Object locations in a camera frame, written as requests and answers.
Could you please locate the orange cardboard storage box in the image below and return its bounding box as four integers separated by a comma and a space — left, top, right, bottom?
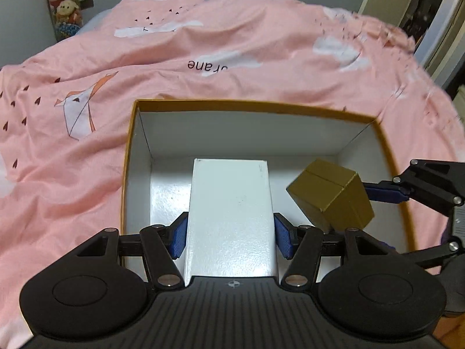
120, 98, 419, 277

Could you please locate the white rectangular box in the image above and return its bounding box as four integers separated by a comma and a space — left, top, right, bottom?
184, 159, 278, 284

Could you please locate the hanging plush toy organizer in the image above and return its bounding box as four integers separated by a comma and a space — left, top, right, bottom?
47, 0, 94, 42

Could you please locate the small gold cube box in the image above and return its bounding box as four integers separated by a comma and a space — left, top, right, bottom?
286, 159, 374, 232

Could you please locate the pink printed duvet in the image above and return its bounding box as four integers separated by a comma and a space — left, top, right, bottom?
1, 0, 464, 348

